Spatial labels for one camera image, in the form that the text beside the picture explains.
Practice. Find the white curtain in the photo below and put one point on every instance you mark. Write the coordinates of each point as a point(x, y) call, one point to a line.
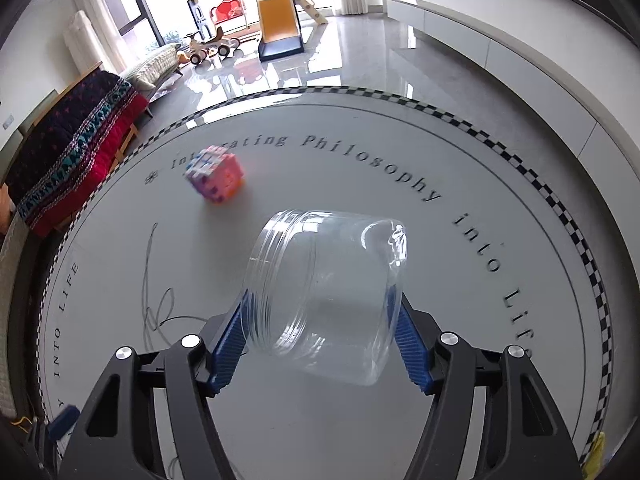
point(97, 25)

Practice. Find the colourful toy block cube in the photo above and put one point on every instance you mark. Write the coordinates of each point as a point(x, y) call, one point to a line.
point(215, 175)

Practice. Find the wooden toy car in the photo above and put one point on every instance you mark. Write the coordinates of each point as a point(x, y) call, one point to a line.
point(212, 50)

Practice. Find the orange pillow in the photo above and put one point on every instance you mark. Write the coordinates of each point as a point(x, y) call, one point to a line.
point(5, 205)

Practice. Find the yellow toddler slide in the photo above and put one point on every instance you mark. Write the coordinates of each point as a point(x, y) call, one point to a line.
point(277, 15)

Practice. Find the clear plastic jar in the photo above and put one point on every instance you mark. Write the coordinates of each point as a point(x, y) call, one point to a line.
point(325, 300)

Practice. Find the yellow packet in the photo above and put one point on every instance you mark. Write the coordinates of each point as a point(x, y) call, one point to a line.
point(598, 455)

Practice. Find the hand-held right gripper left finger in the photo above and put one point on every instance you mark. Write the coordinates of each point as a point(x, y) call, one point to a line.
point(227, 355)

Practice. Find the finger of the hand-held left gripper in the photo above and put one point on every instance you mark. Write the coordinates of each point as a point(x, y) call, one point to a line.
point(64, 420)

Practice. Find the red toddler swing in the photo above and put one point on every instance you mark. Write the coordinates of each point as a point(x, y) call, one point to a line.
point(227, 10)

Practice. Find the white low wall cabinet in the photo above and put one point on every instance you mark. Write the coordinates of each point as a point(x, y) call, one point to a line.
point(525, 65)

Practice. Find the quilted beige lounge sofa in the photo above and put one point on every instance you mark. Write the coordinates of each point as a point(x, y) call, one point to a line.
point(152, 66)

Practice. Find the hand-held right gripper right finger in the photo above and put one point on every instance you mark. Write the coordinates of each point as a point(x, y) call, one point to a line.
point(415, 355)

